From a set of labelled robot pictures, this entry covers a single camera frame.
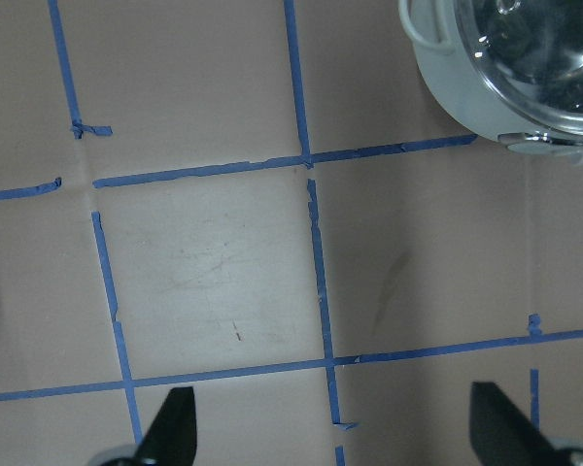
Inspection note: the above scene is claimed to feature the glass pot lid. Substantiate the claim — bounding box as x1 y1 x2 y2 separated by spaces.
454 1 583 141

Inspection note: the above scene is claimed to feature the pale green cooking pot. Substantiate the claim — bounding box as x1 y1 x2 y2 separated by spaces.
397 1 583 164

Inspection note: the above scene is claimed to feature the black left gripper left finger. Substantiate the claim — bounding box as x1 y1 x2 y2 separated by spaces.
134 386 196 466

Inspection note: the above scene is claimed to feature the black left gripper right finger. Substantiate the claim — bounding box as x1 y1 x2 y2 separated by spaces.
469 382 560 465

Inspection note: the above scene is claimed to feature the brown paper table cover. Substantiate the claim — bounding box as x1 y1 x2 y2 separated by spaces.
0 1 583 465

